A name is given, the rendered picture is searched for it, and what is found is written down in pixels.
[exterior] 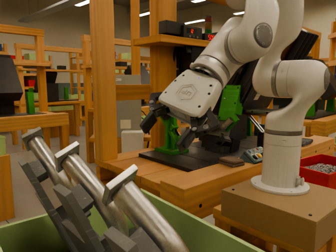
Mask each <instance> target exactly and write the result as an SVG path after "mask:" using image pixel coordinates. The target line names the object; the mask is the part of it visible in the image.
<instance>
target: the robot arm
mask: <svg viewBox="0 0 336 252"><path fill-rule="evenodd" d="M225 1H226V3H227V5H228V6H229V7H231V8H232V9H235V10H244V14H243V18H242V17H232V18H230V19H228V20H227V21H226V23H225V24H224V25H223V26H222V28H221V29H220V30H219V31H218V33H217V34H216V35H215V36H214V38H213V39H212V40H211V41H210V43H209V44H208V45H207V47H206V48H205V49H204V50H203V52H202V53H201V54H200V55H199V57H198V58H197V59H196V60H195V62H194V63H193V62H192V63H191V64H190V68H191V70H190V69H187V70H185V71H184V72H183V73H181V74H180V75H179V76H178V77H177V78H176V79H175V80H174V81H173V82H172V83H171V84H170V85H169V86H168V87H167V88H166V89H165V90H164V91H163V92H153V93H151V94H150V98H149V102H148V104H149V111H150V112H149V113H148V114H147V115H146V117H145V118H144V119H143V120H142V122H141V124H140V125H139V126H140V128H141V129H142V131H143V132H144V133H145V134H147V133H148V132H149V131H150V130H151V128H152V127H153V126H154V125H155V123H156V122H157V117H160V116H162V115H165V114H167V115H169V116H171V117H173V118H176V119H178V120H180V121H182V122H184V123H186V124H188V125H191V128H190V129H189V128H188V129H187V130H186V131H185V132H184V134H183V135H182V136H181V138H180V139H179V140H178V142H177V143H176V146H177V148H178V150H179V152H180V153H183V152H184V151H185V149H188V148H189V146H190V145H191V143H192V142H193V141H194V139H195V138H196V139H197V138H199V137H200V136H202V135H206V134H209V133H210V132H211V131H213V130H215V129H217V128H219V127H220V123H219V121H218V119H217V118H216V116H215V115H214V113H213V112H212V111H213V109H214V107H215V105H216V104H217V101H218V99H219V97H220V95H221V92H222V90H223V88H224V87H225V86H226V84H227V83H228V81H229V80H230V79H231V77H232V76H233V75H234V73H235V72H236V71H237V69H238V68H240V67H241V66H242V65H244V64H246V63H248V62H251V61H254V60H257V59H259V61H258V63H257V65H256V67H255V69H254V72H253V76H252V85H253V88H254V90H255V91H256V92H257V93H258V94H260V95H262V96H265V97H280V98H292V101H291V103H290V104H289V105H287V106H285V107H283V108H279V109H276V110H274V111H271V112H270V113H268V114H267V116H266V118H265V125H264V140H263V156H262V172H261V175H257V176H254V177H253V178H251V185H252V186H253V187H255V188H256V189H258V190H261V191H263V192H267V193H270V194H275V195H282V196H300V195H304V194H307V193H308V192H309V191H310V186H309V185H308V184H307V183H306V182H305V179H304V177H302V178H301V176H299V173H300V161H301V149H302V136H303V125H304V119H305V116H306V114H307V112H308V110H309V109H310V107H311V106H312V105H313V104H314V103H315V102H316V101H317V100H318V99H319V98H320V97H321V96H322V95H323V94H324V92H325V91H326V90H327V88H328V86H329V83H330V72H329V70H328V68H327V66H326V65H325V64H324V63H322V62H320V61H318V60H281V54H282V52H283V50H284V49H285V48H286V47H287V46H289V45H290V44H291V43H292V42H293V41H294V40H295V39H296V38H297V37H298V36H299V34H300V32H301V30H302V27H303V21H304V0H225ZM158 100H159V102H160V103H157V101H158ZM156 103H157V104H156ZM159 109H161V110H159ZM157 110H158V111H157ZM207 119H209V121H210V123H208V124H204V123H205V122H206V120H207Z"/></svg>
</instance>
